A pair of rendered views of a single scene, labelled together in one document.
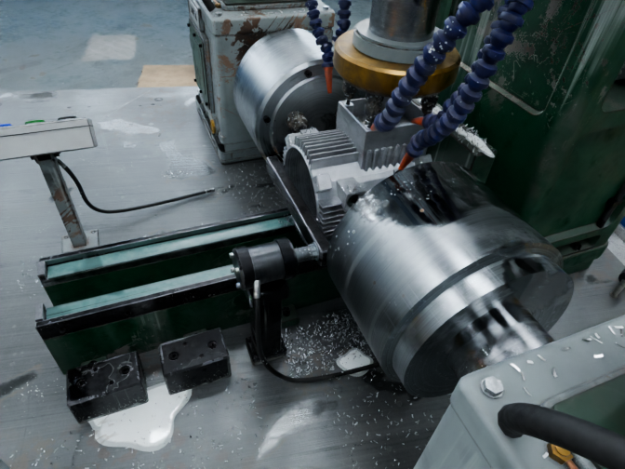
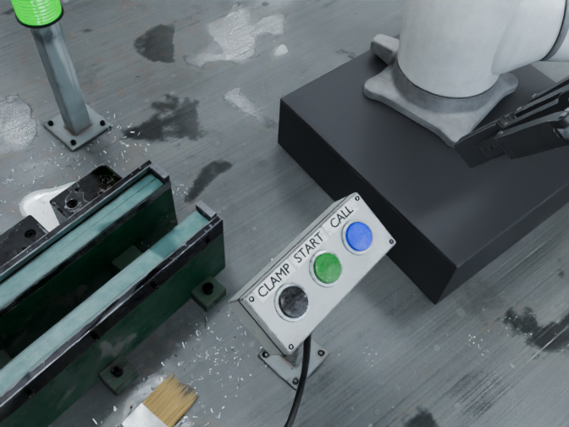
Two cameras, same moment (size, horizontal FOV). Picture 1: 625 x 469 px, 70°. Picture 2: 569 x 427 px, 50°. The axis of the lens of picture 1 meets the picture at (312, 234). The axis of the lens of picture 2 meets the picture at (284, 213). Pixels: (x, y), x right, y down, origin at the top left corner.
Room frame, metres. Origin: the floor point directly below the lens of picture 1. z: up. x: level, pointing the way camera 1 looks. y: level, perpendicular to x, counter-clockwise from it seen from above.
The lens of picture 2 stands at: (0.91, 0.31, 1.59)
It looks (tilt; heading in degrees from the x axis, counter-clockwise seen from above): 56 degrees down; 153
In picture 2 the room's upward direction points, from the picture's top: 5 degrees clockwise
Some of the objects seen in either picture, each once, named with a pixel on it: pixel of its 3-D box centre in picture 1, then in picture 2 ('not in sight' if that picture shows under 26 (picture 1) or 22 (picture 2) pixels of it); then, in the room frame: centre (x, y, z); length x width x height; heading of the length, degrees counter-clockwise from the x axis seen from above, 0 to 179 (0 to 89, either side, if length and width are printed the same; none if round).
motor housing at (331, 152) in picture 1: (352, 182); not in sight; (0.64, -0.06, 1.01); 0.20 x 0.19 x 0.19; 115
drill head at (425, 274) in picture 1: (452, 293); not in sight; (0.38, -0.18, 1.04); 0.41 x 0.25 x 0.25; 25
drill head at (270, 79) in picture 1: (292, 92); not in sight; (0.92, 0.07, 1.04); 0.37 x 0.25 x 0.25; 25
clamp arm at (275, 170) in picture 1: (295, 205); not in sight; (0.57, 0.03, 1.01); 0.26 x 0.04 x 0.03; 25
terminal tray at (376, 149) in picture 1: (381, 131); not in sight; (0.66, -0.10, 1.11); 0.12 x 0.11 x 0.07; 115
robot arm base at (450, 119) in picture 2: not in sight; (433, 69); (0.35, 0.83, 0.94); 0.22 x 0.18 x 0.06; 26
